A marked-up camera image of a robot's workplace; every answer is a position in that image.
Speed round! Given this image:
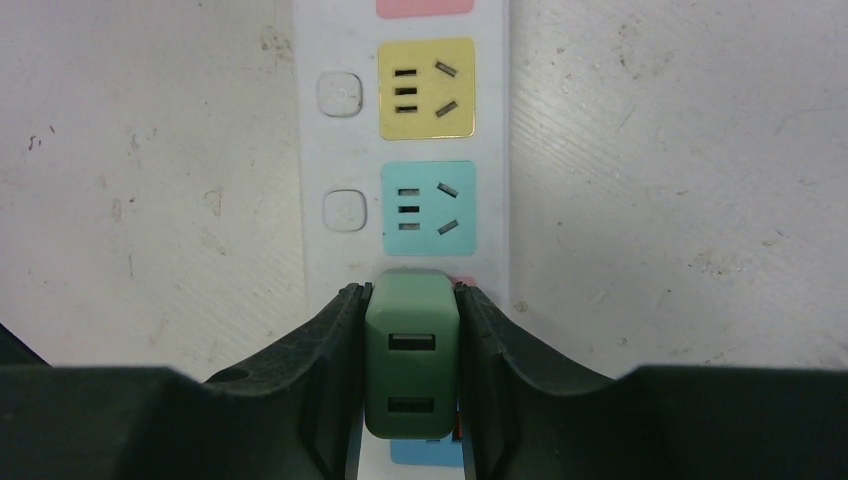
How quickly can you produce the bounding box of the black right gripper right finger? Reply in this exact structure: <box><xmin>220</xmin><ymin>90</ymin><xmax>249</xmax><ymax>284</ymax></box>
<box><xmin>455</xmin><ymin>285</ymin><xmax>847</xmax><ymax>479</ymax></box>

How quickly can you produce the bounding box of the green cube plug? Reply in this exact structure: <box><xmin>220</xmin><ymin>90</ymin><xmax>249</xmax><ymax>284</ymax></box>
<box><xmin>364</xmin><ymin>270</ymin><xmax>460</xmax><ymax>440</ymax></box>

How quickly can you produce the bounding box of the white long power strip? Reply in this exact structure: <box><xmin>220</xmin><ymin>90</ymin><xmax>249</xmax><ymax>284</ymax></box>
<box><xmin>291</xmin><ymin>0</ymin><xmax>513</xmax><ymax>480</ymax></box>

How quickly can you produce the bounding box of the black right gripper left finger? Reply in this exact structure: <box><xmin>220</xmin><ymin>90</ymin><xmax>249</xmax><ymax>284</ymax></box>
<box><xmin>1</xmin><ymin>284</ymin><xmax>372</xmax><ymax>479</ymax></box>

